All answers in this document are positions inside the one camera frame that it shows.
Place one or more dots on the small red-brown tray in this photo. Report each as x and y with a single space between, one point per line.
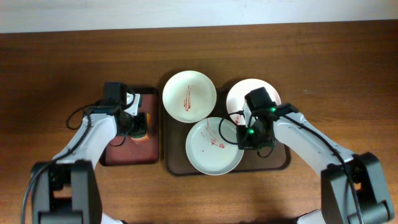
124 151

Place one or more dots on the white plate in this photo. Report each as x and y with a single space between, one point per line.
189 96
236 99

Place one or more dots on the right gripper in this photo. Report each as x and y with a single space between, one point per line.
244 144

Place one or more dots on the pale green plate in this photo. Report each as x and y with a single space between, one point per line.
210 146

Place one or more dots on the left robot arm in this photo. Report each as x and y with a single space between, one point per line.
64 189

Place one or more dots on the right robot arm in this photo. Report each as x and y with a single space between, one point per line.
353 186

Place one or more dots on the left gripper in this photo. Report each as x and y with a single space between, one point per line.
141 119

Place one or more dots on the green and orange sponge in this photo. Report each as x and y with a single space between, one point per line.
143 137

